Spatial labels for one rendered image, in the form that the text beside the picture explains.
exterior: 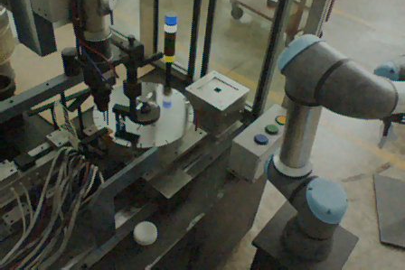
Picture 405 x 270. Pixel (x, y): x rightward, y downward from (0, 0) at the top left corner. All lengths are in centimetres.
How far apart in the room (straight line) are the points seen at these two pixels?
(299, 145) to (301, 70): 26
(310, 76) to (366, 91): 12
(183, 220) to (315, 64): 67
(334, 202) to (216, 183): 43
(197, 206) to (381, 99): 69
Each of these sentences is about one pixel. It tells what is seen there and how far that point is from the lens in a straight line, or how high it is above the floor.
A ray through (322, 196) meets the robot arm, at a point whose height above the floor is 98.
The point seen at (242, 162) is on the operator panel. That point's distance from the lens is 136.
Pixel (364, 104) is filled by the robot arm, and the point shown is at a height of 134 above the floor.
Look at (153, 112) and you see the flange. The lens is 130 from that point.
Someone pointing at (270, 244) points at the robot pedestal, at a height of 75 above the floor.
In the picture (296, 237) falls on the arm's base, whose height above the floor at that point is 81.
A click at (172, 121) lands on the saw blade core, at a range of 129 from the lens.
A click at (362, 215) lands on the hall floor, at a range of 250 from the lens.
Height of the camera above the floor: 181
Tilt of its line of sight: 41 degrees down
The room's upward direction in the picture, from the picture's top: 6 degrees clockwise
